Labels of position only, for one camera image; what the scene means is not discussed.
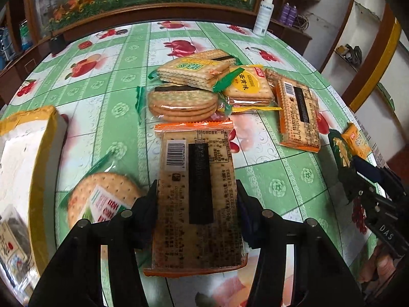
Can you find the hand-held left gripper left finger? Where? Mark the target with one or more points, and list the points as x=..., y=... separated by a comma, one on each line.
x=148, y=204

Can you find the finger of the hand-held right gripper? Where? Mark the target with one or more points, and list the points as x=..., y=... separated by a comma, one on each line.
x=367, y=171
x=354, y=188

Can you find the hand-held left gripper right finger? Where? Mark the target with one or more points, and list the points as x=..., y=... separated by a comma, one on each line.
x=247, y=211

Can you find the small yellow snack packet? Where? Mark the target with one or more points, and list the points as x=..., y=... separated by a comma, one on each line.
x=358, y=142

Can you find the small green snack packet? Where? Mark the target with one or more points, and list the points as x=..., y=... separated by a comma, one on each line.
x=340, y=152

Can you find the orange cracker packet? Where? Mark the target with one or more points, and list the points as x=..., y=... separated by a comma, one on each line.
x=297, y=115
x=198, y=198

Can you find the round cracker packet black strip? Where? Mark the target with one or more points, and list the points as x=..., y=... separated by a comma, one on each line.
x=182, y=102

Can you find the white box with yellow tape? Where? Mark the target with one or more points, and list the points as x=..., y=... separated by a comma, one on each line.
x=19, y=153

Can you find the person's right hand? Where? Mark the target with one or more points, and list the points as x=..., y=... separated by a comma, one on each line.
x=380, y=265

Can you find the round cracker packet red label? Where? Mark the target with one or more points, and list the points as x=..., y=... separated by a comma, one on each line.
x=105, y=188

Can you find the dark shoe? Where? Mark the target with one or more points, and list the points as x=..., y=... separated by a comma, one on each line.
x=354, y=54

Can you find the yellow square cracker packet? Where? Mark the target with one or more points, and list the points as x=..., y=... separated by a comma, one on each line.
x=246, y=86

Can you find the green square cracker packet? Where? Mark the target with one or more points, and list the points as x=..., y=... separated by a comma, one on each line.
x=191, y=70

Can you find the white red-print snack packet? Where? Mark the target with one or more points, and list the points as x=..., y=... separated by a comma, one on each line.
x=11, y=249

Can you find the wooden side cabinet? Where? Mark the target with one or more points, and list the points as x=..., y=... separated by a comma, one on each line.
x=294, y=38

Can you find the purple can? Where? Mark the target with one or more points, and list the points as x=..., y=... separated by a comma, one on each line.
x=294, y=16

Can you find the purple bottles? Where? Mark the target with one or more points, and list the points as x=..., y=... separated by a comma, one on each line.
x=285, y=14

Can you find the small black device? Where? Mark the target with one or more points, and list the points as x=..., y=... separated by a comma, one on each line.
x=57, y=44

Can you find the white spray bottle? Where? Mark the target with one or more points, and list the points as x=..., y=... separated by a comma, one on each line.
x=263, y=16

